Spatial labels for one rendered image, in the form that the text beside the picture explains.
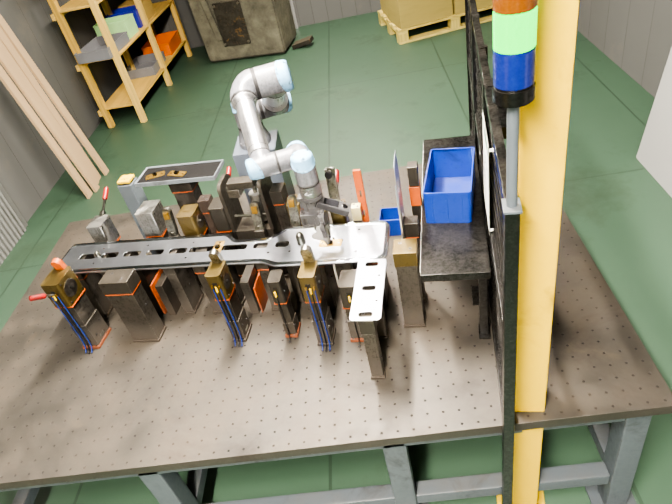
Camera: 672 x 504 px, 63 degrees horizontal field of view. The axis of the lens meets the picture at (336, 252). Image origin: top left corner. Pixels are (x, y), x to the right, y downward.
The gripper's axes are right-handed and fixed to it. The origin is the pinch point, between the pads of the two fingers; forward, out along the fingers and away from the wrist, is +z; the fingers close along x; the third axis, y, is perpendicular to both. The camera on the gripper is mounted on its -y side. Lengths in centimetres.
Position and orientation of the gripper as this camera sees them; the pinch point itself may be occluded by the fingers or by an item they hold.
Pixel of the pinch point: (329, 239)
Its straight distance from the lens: 197.7
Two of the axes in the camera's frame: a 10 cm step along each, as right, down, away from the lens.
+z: 2.0, 7.6, 6.2
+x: -1.3, 6.4, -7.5
